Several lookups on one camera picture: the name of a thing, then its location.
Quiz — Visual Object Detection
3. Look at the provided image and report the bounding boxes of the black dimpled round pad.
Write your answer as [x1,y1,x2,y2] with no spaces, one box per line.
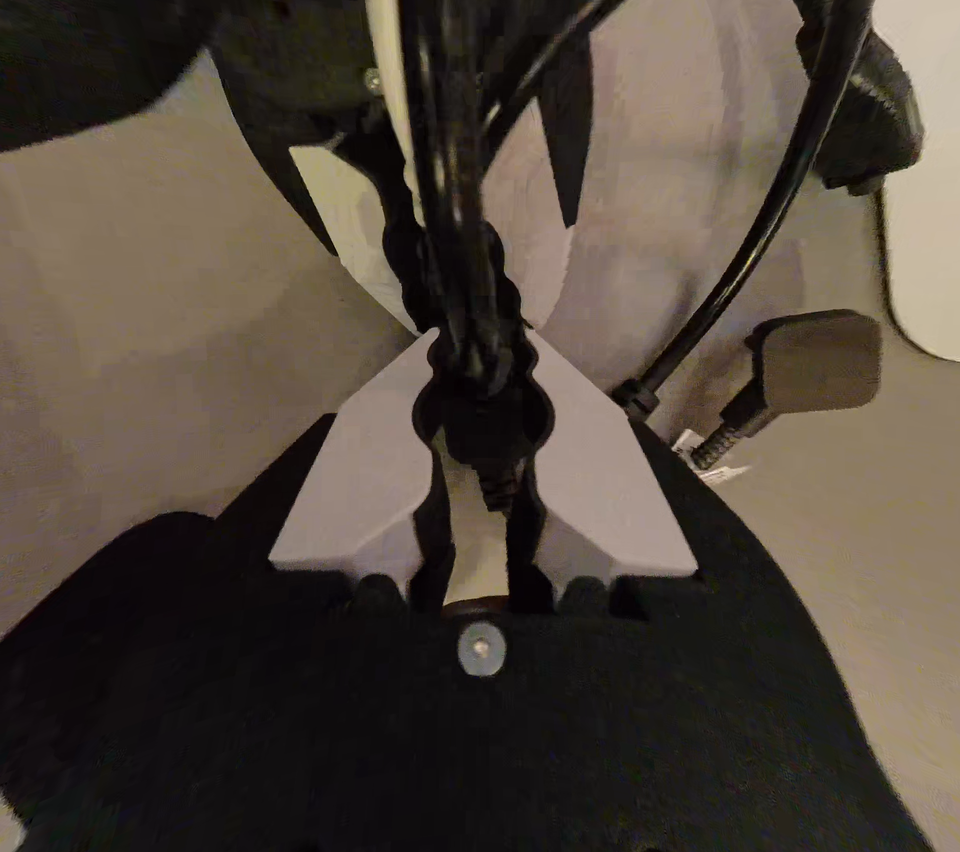
[0,510,226,823]

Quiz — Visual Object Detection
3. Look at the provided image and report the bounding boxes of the white rounded pad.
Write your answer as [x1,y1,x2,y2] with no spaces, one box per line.
[881,0,960,364]

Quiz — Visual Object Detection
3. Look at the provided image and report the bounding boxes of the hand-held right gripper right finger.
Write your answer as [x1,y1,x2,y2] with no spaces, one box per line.
[510,333,700,590]

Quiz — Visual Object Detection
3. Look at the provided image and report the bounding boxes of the white cable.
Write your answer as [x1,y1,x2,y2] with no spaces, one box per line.
[352,0,421,193]

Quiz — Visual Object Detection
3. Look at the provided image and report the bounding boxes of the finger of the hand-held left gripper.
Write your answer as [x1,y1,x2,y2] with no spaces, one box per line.
[287,143,429,337]
[483,105,582,331]

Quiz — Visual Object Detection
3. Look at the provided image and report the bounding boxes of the person's left forearm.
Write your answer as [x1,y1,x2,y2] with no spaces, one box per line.
[0,0,260,154]

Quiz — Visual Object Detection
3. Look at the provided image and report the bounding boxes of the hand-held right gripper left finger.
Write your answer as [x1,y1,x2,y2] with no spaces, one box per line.
[268,327,455,586]

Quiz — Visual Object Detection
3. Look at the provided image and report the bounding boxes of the black power cable with plug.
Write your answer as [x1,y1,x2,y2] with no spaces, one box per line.
[480,0,886,424]
[390,0,511,373]

